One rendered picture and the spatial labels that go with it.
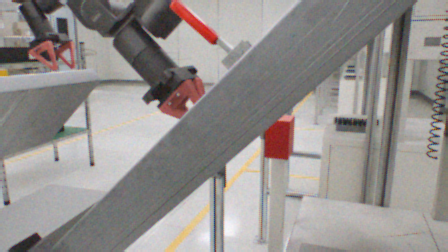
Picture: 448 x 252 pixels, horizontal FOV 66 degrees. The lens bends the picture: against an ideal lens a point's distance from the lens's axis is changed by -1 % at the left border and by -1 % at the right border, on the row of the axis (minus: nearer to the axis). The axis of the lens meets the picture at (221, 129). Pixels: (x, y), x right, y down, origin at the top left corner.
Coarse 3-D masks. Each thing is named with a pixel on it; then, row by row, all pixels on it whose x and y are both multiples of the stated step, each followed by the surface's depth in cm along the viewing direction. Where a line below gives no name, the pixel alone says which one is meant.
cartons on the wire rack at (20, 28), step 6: (0, 24) 579; (6, 24) 589; (12, 24) 619; (18, 24) 616; (24, 24) 626; (0, 30) 580; (6, 30) 590; (12, 30) 600; (18, 30) 619; (24, 30) 625; (30, 30) 638
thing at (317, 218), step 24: (312, 216) 91; (336, 216) 91; (360, 216) 91; (384, 216) 91; (408, 216) 91; (288, 240) 80; (312, 240) 80; (336, 240) 80; (360, 240) 80; (384, 240) 80; (408, 240) 80; (432, 240) 80
